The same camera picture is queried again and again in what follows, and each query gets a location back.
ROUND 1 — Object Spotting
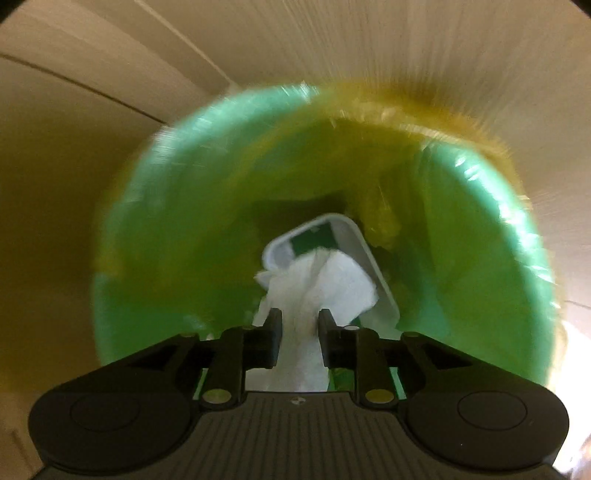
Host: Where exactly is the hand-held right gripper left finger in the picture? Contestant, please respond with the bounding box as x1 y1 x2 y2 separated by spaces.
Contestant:
124 308 283 409

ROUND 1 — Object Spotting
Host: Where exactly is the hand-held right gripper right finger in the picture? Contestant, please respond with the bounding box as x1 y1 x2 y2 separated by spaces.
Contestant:
318 308 467 409

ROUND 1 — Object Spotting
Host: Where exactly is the white tissue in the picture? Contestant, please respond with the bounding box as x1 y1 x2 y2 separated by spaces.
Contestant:
252 247 378 393

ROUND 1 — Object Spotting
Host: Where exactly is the red plastic tray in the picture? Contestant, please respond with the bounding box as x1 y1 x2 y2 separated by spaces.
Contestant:
262 212 402 340

